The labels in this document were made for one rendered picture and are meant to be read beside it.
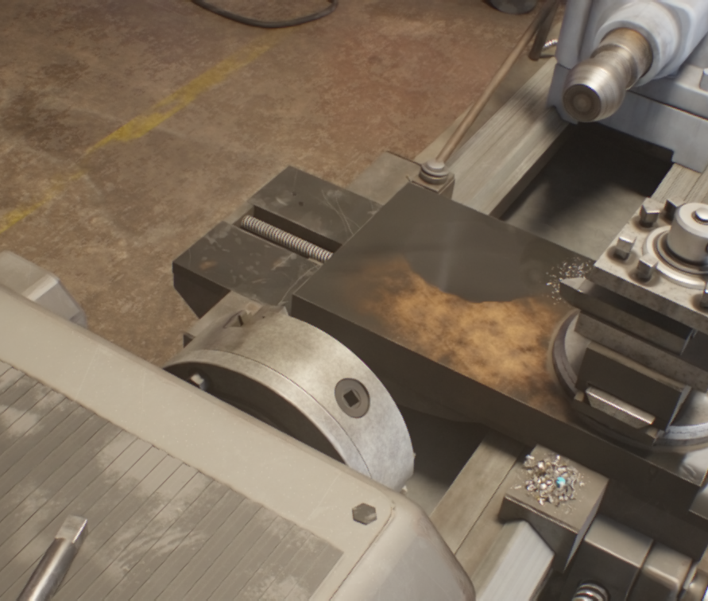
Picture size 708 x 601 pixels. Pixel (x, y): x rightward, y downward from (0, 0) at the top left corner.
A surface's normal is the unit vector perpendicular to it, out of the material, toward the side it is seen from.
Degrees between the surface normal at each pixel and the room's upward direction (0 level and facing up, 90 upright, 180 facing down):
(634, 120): 90
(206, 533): 0
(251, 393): 90
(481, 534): 0
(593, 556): 90
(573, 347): 0
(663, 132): 90
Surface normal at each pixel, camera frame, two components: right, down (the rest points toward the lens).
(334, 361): 0.36, -0.58
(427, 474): 0.04, -0.57
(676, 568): 0.10, -0.74
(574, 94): -0.50, 0.54
